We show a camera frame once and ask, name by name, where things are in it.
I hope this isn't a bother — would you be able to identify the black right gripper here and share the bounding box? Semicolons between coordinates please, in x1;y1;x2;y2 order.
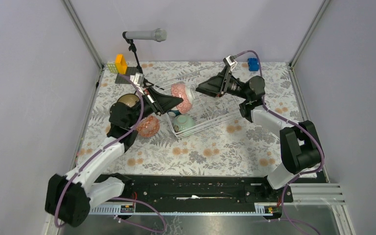
196;66;250;100

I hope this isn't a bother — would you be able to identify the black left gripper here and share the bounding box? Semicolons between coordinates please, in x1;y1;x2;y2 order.
127;86;183;128

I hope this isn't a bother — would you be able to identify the red patterned bowl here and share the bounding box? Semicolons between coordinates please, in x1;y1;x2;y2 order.
171;83;195;114

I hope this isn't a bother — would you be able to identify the mint green bowl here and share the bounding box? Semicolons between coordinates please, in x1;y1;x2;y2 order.
172;115;195;133

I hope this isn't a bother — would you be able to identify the blue white patterned bowl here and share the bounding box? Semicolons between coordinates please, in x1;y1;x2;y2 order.
137;116;160;138

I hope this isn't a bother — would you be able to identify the dark teal floral bowl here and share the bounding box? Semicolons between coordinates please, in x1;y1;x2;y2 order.
117;94;140;107

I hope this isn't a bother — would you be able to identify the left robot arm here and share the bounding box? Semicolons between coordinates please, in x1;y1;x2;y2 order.
45;87;184;228

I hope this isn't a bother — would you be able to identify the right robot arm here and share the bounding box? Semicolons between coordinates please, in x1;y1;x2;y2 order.
195;67;325;202

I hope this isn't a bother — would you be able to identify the teal and cream bowl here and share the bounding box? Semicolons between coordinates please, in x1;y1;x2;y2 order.
167;110;181;118

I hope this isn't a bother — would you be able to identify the floral tablecloth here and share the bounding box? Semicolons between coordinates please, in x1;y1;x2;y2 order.
76;61;302;177

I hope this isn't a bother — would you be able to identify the black microphone tripod stand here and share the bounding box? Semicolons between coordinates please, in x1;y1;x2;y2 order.
123;32;165;92

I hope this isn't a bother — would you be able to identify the blue toy brick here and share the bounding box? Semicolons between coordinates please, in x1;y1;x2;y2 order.
247;58;260;71

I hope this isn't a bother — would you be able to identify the grey toy baseplate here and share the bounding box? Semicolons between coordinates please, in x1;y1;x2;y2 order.
115;67;140;84

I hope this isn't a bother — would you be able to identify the yellow toy brick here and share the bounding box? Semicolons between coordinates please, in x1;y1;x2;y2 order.
115;54;128;75

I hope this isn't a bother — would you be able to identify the light green toy brick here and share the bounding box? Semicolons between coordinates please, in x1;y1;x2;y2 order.
106;63;118;74

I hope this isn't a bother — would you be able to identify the grey microphone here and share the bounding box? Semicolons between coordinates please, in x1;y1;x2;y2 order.
122;28;167;42

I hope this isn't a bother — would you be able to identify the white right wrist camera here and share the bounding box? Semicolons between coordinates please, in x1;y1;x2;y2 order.
223;55;238;71

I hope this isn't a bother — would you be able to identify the white wire dish rack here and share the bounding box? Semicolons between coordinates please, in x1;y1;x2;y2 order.
150;62;244;139

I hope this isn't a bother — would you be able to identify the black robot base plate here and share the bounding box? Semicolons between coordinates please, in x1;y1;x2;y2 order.
121;175;293;213

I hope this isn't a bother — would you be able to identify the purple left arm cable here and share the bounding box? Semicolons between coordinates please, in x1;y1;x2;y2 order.
53;74;168;233

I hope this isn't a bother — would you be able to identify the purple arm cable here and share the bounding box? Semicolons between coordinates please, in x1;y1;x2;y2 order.
232;49;326;235
53;74;168;233

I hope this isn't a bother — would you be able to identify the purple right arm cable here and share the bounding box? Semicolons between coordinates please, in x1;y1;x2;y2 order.
232;49;326;235

